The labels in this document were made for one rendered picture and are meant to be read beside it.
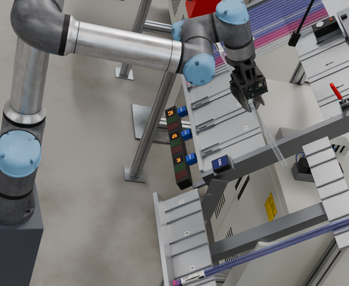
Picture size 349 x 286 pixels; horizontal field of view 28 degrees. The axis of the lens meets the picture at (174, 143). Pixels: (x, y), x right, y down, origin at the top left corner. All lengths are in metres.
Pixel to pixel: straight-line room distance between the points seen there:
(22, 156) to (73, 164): 1.15
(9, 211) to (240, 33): 0.78
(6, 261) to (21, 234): 0.12
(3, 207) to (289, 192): 0.90
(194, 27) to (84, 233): 1.23
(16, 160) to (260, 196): 0.93
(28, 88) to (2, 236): 0.42
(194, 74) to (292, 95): 1.12
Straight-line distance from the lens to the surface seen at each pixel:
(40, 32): 1.63
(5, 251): 2.07
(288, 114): 2.63
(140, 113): 3.35
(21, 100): 1.92
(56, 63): 3.53
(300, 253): 2.42
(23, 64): 1.85
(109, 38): 1.64
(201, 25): 1.78
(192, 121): 2.21
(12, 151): 1.88
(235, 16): 1.76
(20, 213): 1.99
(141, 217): 2.89
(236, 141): 2.11
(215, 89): 2.30
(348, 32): 2.18
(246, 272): 1.90
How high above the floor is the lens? 2.06
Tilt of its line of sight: 39 degrees down
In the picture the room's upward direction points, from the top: 21 degrees clockwise
